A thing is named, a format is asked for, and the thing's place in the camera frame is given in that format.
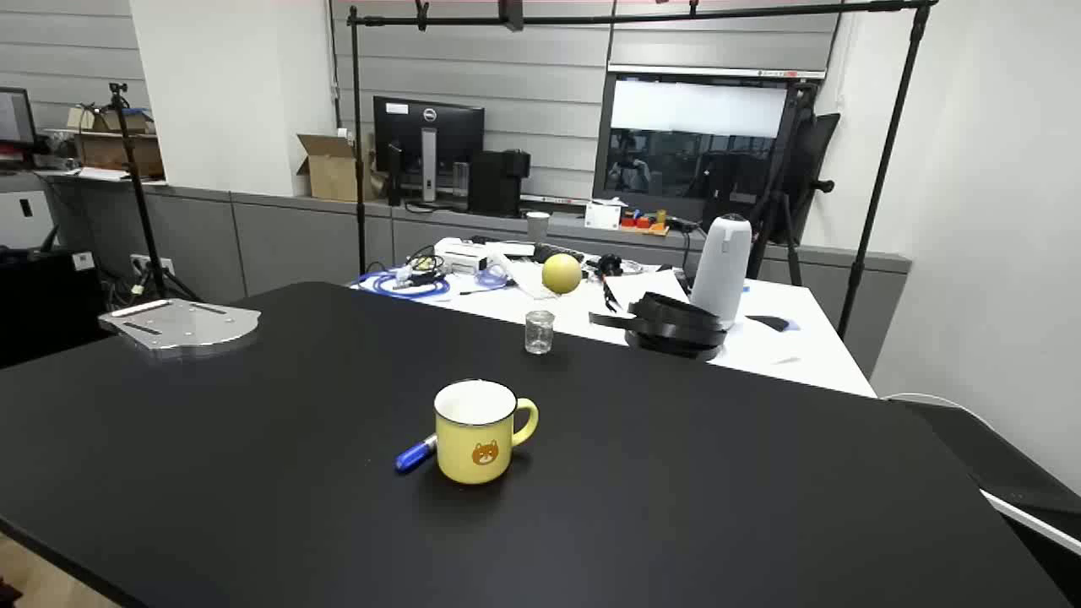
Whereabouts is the blue marker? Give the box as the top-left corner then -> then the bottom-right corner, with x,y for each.
392,432 -> 440,478

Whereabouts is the yellow mug with bear print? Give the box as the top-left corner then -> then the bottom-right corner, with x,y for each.
432,377 -> 543,491

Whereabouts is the small clear glass jar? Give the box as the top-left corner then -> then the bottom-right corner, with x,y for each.
520,308 -> 558,357

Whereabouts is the yellow ball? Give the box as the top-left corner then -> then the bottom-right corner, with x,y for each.
537,250 -> 584,298

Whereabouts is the small white box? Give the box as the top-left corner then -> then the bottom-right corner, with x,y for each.
581,195 -> 628,234

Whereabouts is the black box speaker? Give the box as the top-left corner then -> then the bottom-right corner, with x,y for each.
466,149 -> 533,219

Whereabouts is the black bowl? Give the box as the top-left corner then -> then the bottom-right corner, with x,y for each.
624,292 -> 729,363

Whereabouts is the white cylindrical appliance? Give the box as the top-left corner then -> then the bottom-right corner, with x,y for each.
687,212 -> 756,331

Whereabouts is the black computer monitor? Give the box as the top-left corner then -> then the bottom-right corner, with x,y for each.
370,96 -> 491,211

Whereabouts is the open cardboard box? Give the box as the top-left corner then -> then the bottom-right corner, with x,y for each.
294,133 -> 377,207

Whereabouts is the white desk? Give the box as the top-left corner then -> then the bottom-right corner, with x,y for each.
354,236 -> 878,401

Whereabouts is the black tripod with light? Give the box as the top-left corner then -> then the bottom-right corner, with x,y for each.
745,79 -> 844,287

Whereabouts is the grey flat plate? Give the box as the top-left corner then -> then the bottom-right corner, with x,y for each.
99,295 -> 263,354

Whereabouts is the brown cardboard box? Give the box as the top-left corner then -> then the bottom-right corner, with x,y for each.
72,125 -> 168,183

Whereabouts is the small dark monitor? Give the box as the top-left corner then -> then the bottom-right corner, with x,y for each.
0,86 -> 42,149

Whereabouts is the blue cable coil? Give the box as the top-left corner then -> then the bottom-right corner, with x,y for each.
354,265 -> 452,305

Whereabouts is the large wall screen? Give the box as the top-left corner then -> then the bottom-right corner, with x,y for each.
590,67 -> 824,234

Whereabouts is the black overhead pole frame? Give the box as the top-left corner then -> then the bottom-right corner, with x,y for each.
345,0 -> 944,343

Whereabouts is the black camera tripod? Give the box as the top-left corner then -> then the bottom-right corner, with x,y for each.
100,79 -> 199,305

